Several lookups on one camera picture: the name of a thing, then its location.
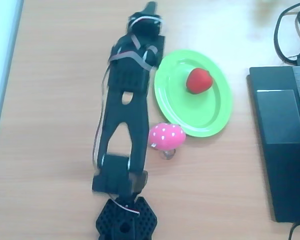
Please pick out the green oval plate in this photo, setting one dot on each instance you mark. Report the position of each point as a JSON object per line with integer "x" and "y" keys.
{"x": 197, "y": 115}

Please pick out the red strawberry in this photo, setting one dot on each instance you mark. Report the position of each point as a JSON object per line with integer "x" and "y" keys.
{"x": 198, "y": 81}

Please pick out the pink spotted strawberry toy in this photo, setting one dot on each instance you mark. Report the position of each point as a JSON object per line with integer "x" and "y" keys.
{"x": 166, "y": 136}

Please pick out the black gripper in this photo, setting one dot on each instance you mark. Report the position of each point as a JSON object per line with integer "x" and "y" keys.
{"x": 145, "y": 25}

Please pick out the clear suction cup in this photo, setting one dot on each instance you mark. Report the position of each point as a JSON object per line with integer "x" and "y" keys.
{"x": 168, "y": 154}

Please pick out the black laptop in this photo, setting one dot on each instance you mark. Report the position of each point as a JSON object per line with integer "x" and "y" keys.
{"x": 277, "y": 150}

